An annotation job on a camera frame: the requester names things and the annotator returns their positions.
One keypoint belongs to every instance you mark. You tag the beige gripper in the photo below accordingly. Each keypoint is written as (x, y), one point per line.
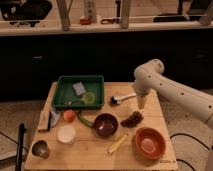
(141, 100)

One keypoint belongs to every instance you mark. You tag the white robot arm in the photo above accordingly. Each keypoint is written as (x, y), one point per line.
(149, 76)

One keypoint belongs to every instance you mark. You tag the purple bowl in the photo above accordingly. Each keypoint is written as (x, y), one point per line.
(105, 125)

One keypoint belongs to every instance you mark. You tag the orange bowl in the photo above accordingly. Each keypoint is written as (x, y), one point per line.
(150, 143)

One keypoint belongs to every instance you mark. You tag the bunch of dark grapes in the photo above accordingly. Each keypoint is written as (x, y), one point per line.
(133, 120)

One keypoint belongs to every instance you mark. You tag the green spoon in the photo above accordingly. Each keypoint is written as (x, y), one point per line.
(87, 98)

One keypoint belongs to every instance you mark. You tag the grey sponge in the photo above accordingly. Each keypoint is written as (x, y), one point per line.
(79, 88)

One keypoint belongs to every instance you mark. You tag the green plastic tray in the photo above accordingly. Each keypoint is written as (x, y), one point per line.
(64, 91)

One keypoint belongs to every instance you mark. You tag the orange peach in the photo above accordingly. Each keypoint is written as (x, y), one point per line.
(69, 115)

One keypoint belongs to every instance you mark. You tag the white cup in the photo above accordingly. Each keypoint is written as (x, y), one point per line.
(66, 134)

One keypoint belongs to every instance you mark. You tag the silver foil packet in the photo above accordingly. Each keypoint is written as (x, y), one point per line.
(53, 118)

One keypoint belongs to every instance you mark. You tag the red object on shelf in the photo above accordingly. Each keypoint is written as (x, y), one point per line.
(84, 21)

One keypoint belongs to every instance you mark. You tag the metal cup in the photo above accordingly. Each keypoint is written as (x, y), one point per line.
(40, 149)

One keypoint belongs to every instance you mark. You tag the black pole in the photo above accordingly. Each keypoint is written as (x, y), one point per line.
(20, 147)

